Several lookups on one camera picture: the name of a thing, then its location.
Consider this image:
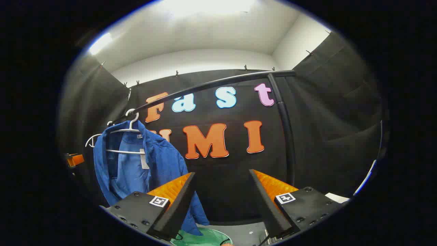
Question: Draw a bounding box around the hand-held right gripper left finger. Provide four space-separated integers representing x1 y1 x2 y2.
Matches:
100 172 197 241

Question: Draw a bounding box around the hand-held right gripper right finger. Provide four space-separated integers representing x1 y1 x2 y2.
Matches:
249 169 350 240

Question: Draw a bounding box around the green laundry hamper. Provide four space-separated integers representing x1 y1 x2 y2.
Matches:
170 227 235 246

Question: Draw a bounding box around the blue shirt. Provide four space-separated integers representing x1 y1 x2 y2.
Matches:
93 120 209 236

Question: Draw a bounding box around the white plastic hanger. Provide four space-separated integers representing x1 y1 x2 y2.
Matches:
106 109 146 155
85 120 115 148

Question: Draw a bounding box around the black clothes rack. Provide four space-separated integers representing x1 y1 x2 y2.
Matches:
111 69 297 188

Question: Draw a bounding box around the white cabinet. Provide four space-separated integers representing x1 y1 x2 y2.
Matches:
324 192 351 204

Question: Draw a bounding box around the black backdrop cloth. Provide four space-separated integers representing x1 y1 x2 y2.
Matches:
58 31 390 222

